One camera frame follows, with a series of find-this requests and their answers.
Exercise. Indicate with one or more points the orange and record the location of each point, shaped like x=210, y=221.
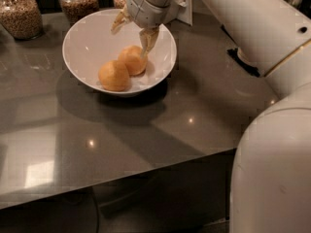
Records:
x=114, y=76
x=133, y=59

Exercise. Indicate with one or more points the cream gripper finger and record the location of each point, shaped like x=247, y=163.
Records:
x=123, y=18
x=148, y=39

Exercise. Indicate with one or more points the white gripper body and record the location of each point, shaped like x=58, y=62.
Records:
x=145, y=11

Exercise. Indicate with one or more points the middle glass cereal jar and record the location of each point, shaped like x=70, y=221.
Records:
x=75, y=10

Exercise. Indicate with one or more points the black wire rack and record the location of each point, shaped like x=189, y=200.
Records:
x=250, y=69

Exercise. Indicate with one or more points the left glass cereal jar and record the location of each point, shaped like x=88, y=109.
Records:
x=21, y=18

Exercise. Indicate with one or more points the stack of white plates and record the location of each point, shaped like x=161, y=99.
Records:
x=241, y=55

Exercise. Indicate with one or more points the white ceramic bowl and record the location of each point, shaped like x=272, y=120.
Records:
x=89, y=44

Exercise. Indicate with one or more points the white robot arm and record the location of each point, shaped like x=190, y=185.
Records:
x=270, y=188

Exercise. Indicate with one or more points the white table sign stand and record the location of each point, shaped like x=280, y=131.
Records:
x=180, y=10

